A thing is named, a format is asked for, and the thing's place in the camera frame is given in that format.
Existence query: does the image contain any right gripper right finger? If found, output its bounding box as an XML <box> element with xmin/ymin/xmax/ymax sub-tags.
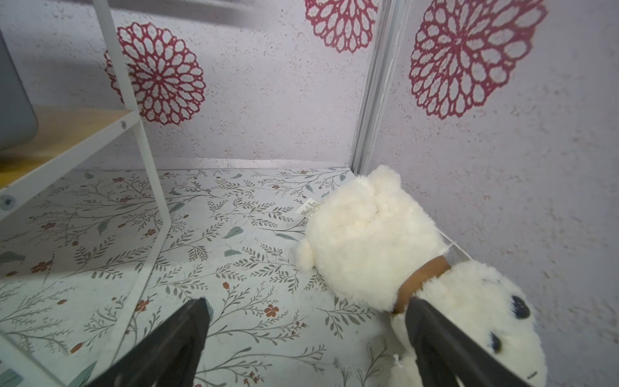
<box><xmin>406</xmin><ymin>298</ymin><xmax>528</xmax><ymax>387</ymax></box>

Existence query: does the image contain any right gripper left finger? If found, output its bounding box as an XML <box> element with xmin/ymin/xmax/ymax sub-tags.
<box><xmin>88</xmin><ymin>298</ymin><xmax>211</xmax><ymax>387</ymax></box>

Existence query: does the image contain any wooden white-framed two-tier shelf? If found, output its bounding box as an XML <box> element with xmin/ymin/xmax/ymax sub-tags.
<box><xmin>1</xmin><ymin>1</ymin><xmax>172</xmax><ymax>386</ymax></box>

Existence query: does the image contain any grey square alarm clock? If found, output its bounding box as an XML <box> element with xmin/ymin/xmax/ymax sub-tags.
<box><xmin>0</xmin><ymin>35</ymin><xmax>38</xmax><ymax>151</ymax></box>

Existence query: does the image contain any white teddy bear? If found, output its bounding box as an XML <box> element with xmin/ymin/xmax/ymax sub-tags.
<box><xmin>296</xmin><ymin>165</ymin><xmax>547</xmax><ymax>386</ymax></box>

